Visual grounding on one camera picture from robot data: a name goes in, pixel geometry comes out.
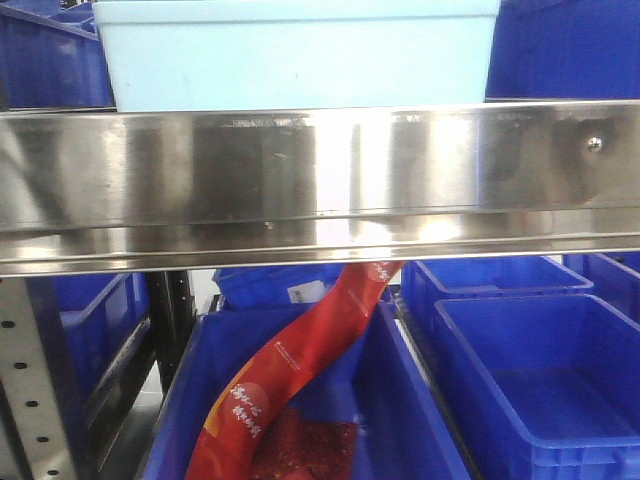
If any perforated steel upright post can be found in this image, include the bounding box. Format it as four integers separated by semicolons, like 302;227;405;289
1;278;97;479

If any blue bin right rear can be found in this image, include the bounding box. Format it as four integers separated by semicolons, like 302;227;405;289
400;256;595;324

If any light blue plastic bin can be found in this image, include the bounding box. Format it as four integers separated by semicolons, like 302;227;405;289
93;1;500;112

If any red mesh packet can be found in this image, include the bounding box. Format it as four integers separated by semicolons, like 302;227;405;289
249;408;358;479

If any blue bin left shelf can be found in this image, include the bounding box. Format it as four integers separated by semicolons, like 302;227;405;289
52;272;151;401

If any blue bin top left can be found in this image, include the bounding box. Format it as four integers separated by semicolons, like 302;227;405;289
1;1;114;109

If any right shelf steel rail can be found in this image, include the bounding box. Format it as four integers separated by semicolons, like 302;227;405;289
1;100;639;277

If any blue bin top right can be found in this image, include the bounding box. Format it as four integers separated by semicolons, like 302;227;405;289
486;1;639;100

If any blue bin behind with label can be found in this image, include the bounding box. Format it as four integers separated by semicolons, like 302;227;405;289
213;263;344;309

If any red snack bag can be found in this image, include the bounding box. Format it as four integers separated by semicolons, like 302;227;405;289
185;261;404;479

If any black shelf upright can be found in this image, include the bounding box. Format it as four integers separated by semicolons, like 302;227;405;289
144;270;196;394

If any blue bin with red bag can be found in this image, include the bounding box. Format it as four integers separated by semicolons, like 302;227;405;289
142;303;469;479

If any blue bin right front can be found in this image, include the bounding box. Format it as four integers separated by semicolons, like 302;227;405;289
434;295;639;479

